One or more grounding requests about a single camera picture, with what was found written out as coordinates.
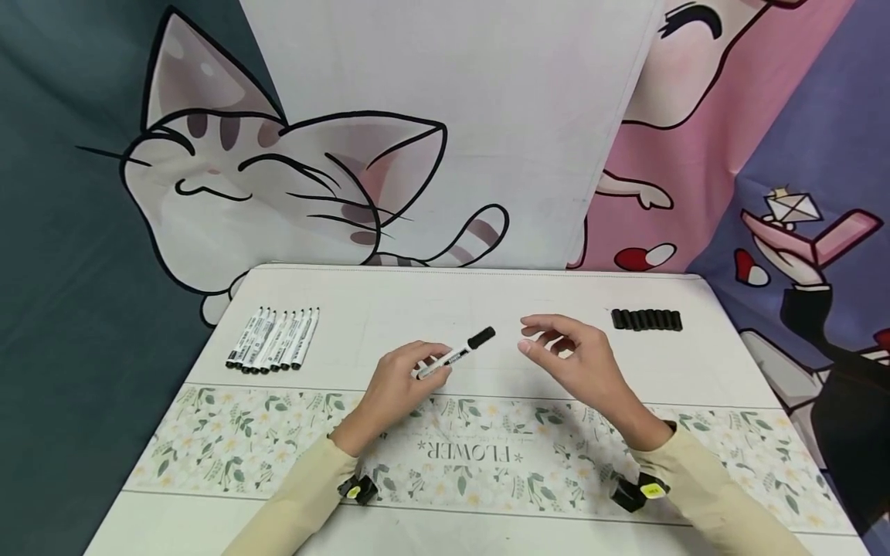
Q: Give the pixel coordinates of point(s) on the person's right hand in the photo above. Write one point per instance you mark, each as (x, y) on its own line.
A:
(591, 371)

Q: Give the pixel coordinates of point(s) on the person's left hand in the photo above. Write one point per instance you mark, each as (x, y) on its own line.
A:
(389, 394)

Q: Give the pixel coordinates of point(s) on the person's left fingers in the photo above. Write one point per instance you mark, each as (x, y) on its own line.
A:
(421, 351)

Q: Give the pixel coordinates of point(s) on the white marker with black cap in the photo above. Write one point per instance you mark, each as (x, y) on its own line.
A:
(467, 349)

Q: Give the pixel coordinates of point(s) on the person's left forearm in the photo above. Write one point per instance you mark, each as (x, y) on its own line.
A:
(299, 502)

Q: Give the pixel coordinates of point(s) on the person's right forearm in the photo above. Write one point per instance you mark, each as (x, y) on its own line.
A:
(709, 494)

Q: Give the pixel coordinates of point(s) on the row of white marker pens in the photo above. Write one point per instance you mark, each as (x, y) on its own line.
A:
(274, 340)

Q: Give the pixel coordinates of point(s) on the black wrist band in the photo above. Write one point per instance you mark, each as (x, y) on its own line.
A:
(640, 492)
(358, 489)

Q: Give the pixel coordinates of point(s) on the row of black pen caps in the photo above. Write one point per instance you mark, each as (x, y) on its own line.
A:
(646, 320)

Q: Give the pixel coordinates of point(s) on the floral table runner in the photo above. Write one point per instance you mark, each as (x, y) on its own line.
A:
(208, 440)

